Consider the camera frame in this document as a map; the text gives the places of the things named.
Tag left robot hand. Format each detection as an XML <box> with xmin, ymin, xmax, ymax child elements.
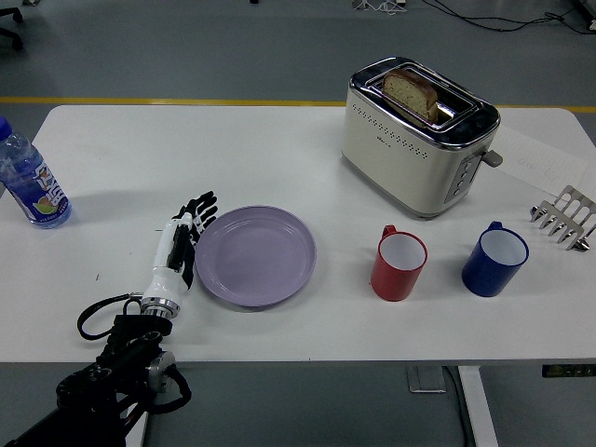
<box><xmin>141</xmin><ymin>189</ymin><xmax>219</xmax><ymax>307</ymax></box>

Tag purple plate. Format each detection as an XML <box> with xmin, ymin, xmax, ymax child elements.
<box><xmin>194</xmin><ymin>205</ymin><xmax>318</xmax><ymax>308</ymax></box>

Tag white table leg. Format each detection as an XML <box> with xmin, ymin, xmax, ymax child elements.
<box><xmin>455</xmin><ymin>366</ymin><xmax>499</xmax><ymax>447</ymax></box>
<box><xmin>119</xmin><ymin>403</ymin><xmax>150</xmax><ymax>447</ymax></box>

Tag plastic water bottle blue label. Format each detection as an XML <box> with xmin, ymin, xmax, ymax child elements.
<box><xmin>0</xmin><ymin>115</ymin><xmax>73</xmax><ymax>229</ymax></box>

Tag red mug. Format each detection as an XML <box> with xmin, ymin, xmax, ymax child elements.
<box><xmin>370</xmin><ymin>224</ymin><xmax>428</xmax><ymax>303</ymax></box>

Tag cream and chrome toaster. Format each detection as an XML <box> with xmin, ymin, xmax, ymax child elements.
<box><xmin>339</xmin><ymin>56</ymin><xmax>504</xmax><ymax>222</ymax></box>

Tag grey box under table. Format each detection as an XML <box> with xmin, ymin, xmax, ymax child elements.
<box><xmin>408</xmin><ymin>366</ymin><xmax>447</xmax><ymax>395</ymax></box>

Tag black office chair base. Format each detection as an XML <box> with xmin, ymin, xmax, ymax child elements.
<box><xmin>0</xmin><ymin>7</ymin><xmax>24</xmax><ymax>51</ymax></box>

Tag bread slice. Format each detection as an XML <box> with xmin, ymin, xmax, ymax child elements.
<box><xmin>382</xmin><ymin>69</ymin><xmax>440</xmax><ymax>126</ymax></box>

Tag blue mug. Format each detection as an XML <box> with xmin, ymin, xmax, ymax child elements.
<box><xmin>461</xmin><ymin>221</ymin><xmax>530</xmax><ymax>298</ymax></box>

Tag white stand base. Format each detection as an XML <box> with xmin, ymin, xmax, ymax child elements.
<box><xmin>351</xmin><ymin>0</ymin><xmax>407</xmax><ymax>14</ymax></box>

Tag white paper sheet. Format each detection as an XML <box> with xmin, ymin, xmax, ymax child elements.
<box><xmin>488</xmin><ymin>125</ymin><xmax>588</xmax><ymax>192</ymax></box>

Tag metal toast rack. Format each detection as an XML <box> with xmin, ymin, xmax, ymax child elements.
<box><xmin>529</xmin><ymin>184</ymin><xmax>596</xmax><ymax>254</ymax></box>

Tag table height control panel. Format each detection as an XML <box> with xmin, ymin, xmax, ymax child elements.
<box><xmin>541</xmin><ymin>364</ymin><xmax>596</xmax><ymax>378</ymax></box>

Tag grey cable under table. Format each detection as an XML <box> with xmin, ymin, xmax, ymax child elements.
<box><xmin>441</xmin><ymin>366</ymin><xmax>471</xmax><ymax>447</ymax></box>

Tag black floor cables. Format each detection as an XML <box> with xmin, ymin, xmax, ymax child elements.
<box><xmin>421</xmin><ymin>0</ymin><xmax>596</xmax><ymax>34</ymax></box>

